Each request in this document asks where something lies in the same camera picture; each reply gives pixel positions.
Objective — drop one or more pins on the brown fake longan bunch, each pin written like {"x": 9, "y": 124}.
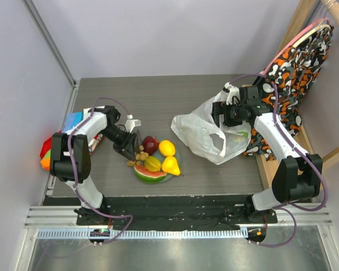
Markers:
{"x": 139, "y": 157}

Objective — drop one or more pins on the yellow fake lemon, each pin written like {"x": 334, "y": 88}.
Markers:
{"x": 167, "y": 148}

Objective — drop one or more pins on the pink clothes hanger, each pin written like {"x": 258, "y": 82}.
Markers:
{"x": 314, "y": 24}

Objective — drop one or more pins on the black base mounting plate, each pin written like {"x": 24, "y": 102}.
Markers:
{"x": 175, "y": 213}

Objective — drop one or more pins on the cream clothes hanger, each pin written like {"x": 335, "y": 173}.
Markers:
{"x": 310, "y": 33}

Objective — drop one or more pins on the white slotted cable duct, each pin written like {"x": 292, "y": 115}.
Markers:
{"x": 91, "y": 233}

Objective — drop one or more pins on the yellow fake fruit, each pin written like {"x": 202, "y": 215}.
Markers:
{"x": 170, "y": 166}

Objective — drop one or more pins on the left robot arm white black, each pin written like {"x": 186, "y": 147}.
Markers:
{"x": 70, "y": 159}

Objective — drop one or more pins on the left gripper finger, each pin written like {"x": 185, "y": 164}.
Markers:
{"x": 138, "y": 142}
{"x": 128, "y": 154}

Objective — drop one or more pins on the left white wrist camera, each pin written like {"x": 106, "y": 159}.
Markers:
{"x": 131, "y": 123}

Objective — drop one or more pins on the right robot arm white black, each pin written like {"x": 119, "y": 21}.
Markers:
{"x": 298, "y": 176}

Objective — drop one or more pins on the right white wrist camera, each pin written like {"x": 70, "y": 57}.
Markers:
{"x": 233, "y": 94}

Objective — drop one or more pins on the white plastic bag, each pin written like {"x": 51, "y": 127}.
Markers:
{"x": 198, "y": 131}

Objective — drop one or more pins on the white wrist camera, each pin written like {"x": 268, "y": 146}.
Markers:
{"x": 233, "y": 94}
{"x": 131, "y": 123}

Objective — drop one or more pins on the yellow fake starfruit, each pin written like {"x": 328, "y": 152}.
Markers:
{"x": 152, "y": 164}

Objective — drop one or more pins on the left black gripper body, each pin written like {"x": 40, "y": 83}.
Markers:
{"x": 122, "y": 139}

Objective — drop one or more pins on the orange black patterned garment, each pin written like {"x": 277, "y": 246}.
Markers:
{"x": 291, "y": 75}

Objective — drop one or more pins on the red fake apple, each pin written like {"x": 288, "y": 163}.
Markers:
{"x": 150, "y": 145}

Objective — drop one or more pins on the fake watermelon slice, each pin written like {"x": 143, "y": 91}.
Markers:
{"x": 146, "y": 176}

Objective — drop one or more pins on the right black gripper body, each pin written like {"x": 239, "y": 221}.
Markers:
{"x": 217, "y": 113}

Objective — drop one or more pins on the grey-blue round plate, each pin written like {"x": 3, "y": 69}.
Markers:
{"x": 161, "y": 158}

